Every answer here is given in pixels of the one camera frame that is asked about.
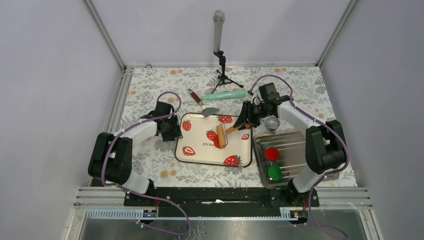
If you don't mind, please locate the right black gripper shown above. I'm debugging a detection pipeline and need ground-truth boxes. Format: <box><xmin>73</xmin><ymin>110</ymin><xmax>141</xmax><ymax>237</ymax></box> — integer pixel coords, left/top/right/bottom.
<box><xmin>232</xmin><ymin>100</ymin><xmax>272</xmax><ymax>131</ymax></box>

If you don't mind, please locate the wooden dough roller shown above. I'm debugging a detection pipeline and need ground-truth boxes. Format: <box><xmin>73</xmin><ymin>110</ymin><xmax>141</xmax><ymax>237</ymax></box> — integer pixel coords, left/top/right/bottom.
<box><xmin>216</xmin><ymin>123</ymin><xmax>237</xmax><ymax>147</ymax></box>

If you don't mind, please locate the strawberry print white tray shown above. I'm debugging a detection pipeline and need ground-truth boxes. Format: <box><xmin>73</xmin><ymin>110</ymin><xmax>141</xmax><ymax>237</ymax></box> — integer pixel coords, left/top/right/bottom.
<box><xmin>174</xmin><ymin>113</ymin><xmax>253</xmax><ymax>168</ymax></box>

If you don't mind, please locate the orange dough piece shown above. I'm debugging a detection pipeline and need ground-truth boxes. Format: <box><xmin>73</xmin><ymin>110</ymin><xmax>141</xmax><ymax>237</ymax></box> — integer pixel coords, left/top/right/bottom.
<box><xmin>213</xmin><ymin>135</ymin><xmax>226</xmax><ymax>149</ymax></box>

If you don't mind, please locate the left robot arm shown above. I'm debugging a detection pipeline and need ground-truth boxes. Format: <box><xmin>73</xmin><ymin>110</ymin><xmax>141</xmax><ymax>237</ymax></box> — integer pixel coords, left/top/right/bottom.
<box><xmin>87</xmin><ymin>101</ymin><xmax>182</xmax><ymax>206</ymax></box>

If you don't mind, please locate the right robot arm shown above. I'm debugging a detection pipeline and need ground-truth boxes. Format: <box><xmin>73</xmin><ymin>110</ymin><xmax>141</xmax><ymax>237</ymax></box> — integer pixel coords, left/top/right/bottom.
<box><xmin>233</xmin><ymin>100</ymin><xmax>350</xmax><ymax>206</ymax></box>

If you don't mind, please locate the red dough disc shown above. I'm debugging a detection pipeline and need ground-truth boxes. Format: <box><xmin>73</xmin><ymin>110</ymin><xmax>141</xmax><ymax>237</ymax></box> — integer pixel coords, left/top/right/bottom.
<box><xmin>264</xmin><ymin>147</ymin><xmax>281</xmax><ymax>162</ymax></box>

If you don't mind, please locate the green dough disc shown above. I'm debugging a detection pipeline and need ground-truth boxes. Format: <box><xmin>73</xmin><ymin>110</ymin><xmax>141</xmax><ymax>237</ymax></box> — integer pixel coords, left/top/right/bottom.
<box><xmin>267</xmin><ymin>165</ymin><xmax>283</xmax><ymax>181</ymax></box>

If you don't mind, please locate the small round metal cup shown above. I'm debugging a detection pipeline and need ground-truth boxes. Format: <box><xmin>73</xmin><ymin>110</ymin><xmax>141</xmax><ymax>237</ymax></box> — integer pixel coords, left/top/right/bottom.
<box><xmin>263</xmin><ymin>115</ymin><xmax>280</xmax><ymax>133</ymax></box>

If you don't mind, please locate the mint green rolling pin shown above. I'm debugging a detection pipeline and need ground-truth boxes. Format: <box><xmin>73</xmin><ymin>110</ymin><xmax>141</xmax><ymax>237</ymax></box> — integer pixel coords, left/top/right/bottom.
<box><xmin>200</xmin><ymin>89</ymin><xmax>247</xmax><ymax>101</ymax></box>

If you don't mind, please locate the floral pattern table mat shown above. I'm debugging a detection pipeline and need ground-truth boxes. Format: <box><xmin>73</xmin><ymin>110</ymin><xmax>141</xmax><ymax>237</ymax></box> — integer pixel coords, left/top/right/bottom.
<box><xmin>119</xmin><ymin>66</ymin><xmax>335</xmax><ymax>188</ymax></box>

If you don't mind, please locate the black tripod mic stand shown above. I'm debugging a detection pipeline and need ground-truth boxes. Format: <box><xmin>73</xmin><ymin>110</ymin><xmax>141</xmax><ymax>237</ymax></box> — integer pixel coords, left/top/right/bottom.
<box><xmin>211</xmin><ymin>50</ymin><xmax>244</xmax><ymax>94</ymax></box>

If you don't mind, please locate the stainless steel tray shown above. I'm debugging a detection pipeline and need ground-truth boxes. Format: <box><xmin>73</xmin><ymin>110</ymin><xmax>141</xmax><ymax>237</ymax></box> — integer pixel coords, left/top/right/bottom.
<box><xmin>253</xmin><ymin>131</ymin><xmax>340</xmax><ymax>190</ymax></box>

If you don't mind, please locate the silver microphone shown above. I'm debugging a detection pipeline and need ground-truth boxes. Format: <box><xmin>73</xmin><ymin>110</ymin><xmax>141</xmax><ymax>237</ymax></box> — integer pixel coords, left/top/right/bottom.
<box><xmin>212</xmin><ymin>9</ymin><xmax>225</xmax><ymax>53</ymax></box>

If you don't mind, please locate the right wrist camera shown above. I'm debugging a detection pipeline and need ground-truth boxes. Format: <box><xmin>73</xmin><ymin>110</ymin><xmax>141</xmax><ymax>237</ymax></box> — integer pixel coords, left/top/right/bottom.
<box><xmin>258</xmin><ymin>83</ymin><xmax>280</xmax><ymax>102</ymax></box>

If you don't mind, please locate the wooden handled metal scraper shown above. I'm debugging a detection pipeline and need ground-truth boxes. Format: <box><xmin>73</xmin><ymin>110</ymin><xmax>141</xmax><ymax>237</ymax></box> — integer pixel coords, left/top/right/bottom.
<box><xmin>188</xmin><ymin>88</ymin><xmax>220</xmax><ymax>118</ymax></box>

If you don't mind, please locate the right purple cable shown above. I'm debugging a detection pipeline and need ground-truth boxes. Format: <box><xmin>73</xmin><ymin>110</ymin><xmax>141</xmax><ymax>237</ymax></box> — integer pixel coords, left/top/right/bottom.
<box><xmin>248</xmin><ymin>74</ymin><xmax>351</xmax><ymax>240</ymax></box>

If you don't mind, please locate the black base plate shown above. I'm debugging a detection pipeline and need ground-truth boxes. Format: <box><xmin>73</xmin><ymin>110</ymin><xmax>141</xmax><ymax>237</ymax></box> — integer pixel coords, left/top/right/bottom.
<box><xmin>123</xmin><ymin>187</ymin><xmax>309</xmax><ymax>218</ymax></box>

